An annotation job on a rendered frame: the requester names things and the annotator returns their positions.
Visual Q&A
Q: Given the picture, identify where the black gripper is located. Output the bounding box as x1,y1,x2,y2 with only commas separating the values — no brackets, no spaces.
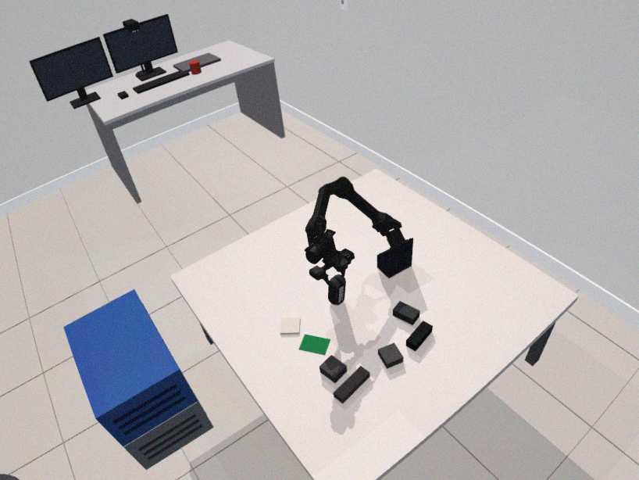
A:
309,248,355,286

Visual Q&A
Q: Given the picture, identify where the beige flat rectangular slab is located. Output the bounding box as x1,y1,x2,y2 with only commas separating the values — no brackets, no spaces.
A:
280,317,300,335

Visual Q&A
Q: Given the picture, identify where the flat green panel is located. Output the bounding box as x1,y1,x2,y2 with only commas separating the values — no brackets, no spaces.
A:
298,334,330,355

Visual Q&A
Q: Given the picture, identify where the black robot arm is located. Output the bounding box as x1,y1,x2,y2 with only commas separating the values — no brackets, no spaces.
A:
304,176,408,272

